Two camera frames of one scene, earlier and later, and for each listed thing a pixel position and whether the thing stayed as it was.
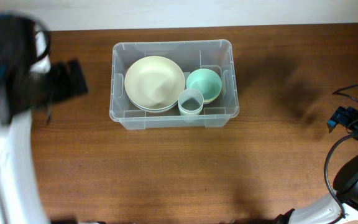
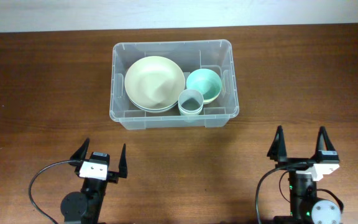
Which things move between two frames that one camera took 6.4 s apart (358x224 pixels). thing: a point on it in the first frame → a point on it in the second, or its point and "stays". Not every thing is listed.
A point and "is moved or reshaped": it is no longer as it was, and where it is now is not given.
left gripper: (62, 73) → (113, 177)
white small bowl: (210, 101) is moved or reshaped
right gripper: (342, 116) → (279, 145)
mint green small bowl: (206, 81) stays
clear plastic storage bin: (214, 55) stays
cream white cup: (186, 112) stays
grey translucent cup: (190, 101) stays
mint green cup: (187, 114) stays
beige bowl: (155, 82) stays
